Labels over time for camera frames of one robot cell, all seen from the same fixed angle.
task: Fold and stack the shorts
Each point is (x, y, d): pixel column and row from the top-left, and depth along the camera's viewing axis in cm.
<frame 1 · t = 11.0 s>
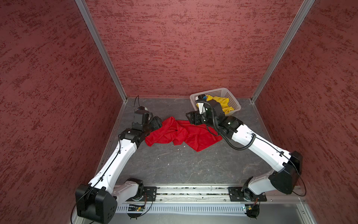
left hand: (157, 124, 80), fingers open
right hand: (189, 117, 74), fingers open
red shorts: (198, 136, 97), point 3 cm above the table
yellow shorts: (223, 103, 112), point 7 cm above the table

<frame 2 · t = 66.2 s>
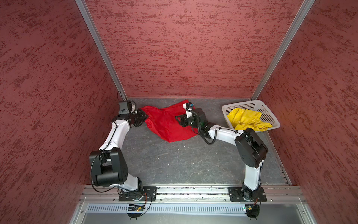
left hand: (149, 117, 87), fingers closed
right hand: (175, 119, 89), fingers open
red shorts: (162, 121, 105), point 3 cm above the table
yellow shorts: (241, 118, 101), point 8 cm above the table

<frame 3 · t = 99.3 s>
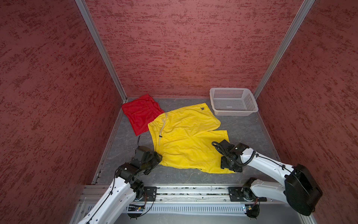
left hand: (159, 163, 80), fingers open
right hand: (228, 170, 81), fingers open
red shorts: (140, 111, 109), point 4 cm above the table
yellow shorts: (187, 138, 98), on the table
white plastic laundry basket: (232, 101, 112), point 8 cm above the table

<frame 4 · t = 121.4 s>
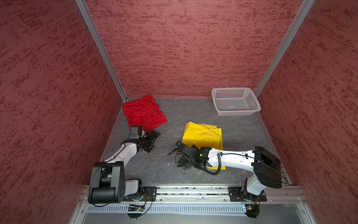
left hand: (158, 140, 89), fingers open
right hand: (187, 159, 82), fingers open
yellow shorts: (203, 135, 96), point 4 cm above the table
